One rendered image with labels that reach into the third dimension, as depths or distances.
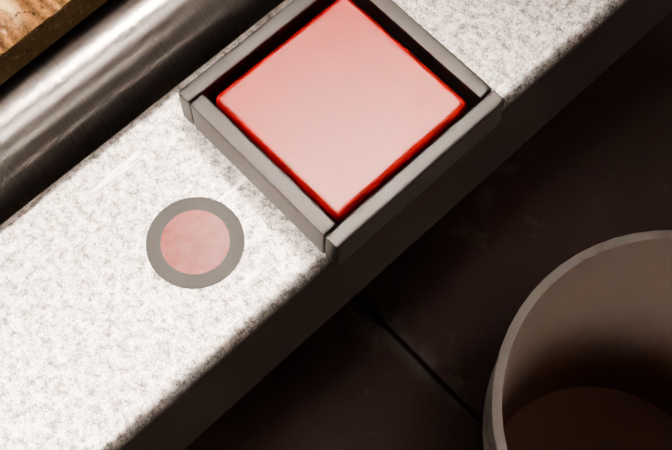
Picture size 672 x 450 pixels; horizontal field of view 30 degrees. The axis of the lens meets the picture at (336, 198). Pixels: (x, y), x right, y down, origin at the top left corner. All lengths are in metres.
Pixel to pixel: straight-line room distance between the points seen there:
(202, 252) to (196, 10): 0.09
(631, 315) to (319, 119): 0.79
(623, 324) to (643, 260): 0.14
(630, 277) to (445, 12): 0.67
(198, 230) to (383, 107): 0.07
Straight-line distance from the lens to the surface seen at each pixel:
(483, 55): 0.44
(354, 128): 0.41
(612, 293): 1.12
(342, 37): 0.42
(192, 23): 0.45
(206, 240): 0.41
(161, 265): 0.41
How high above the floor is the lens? 1.29
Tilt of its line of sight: 66 degrees down
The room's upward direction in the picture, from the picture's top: straight up
